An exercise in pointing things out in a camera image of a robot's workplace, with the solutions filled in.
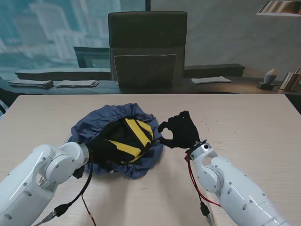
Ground blue-grey rain cover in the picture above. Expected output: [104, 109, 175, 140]
[67, 103, 165, 180]

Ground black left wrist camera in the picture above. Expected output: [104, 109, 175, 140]
[74, 165, 86, 179]

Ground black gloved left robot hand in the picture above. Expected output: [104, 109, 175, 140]
[88, 137, 112, 167]

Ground red and black right arm cable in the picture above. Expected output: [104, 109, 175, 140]
[185, 150, 223, 222]

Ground black and red left arm cable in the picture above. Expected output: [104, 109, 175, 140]
[35, 155, 97, 226]

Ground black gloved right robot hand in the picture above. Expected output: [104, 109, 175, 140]
[158, 110, 200, 149]

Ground printed office backdrop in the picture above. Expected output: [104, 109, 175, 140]
[0, 0, 301, 96]

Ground black yellow blue backpack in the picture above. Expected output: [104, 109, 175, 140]
[93, 117, 155, 169]

